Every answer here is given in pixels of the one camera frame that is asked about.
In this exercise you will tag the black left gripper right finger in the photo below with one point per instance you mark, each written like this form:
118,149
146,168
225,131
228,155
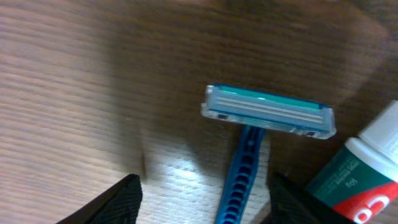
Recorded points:
291,204

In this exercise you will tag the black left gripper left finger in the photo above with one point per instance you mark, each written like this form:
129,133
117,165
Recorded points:
119,204

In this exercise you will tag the Colgate toothpaste tube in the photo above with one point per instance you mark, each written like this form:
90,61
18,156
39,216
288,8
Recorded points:
361,179

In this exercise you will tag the blue disposable razor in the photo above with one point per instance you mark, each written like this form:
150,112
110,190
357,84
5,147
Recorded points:
258,112

